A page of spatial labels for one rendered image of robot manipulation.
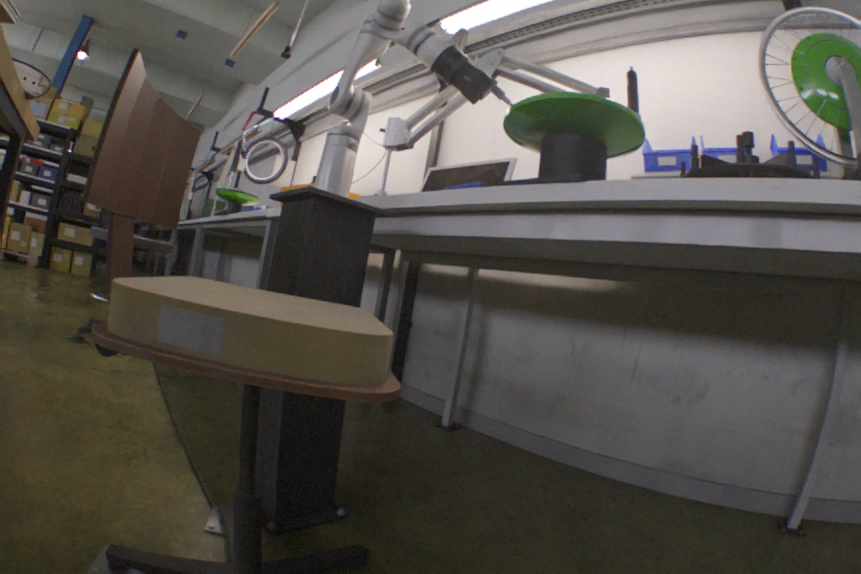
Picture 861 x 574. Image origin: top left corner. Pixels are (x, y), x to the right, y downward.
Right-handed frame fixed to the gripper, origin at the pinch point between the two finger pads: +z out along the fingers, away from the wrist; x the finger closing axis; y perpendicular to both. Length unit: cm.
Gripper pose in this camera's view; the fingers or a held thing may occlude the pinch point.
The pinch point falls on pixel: (512, 106)
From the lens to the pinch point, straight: 84.0
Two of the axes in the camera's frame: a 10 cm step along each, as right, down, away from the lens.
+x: 0.8, -0.9, -9.9
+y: -7.0, 7.1, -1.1
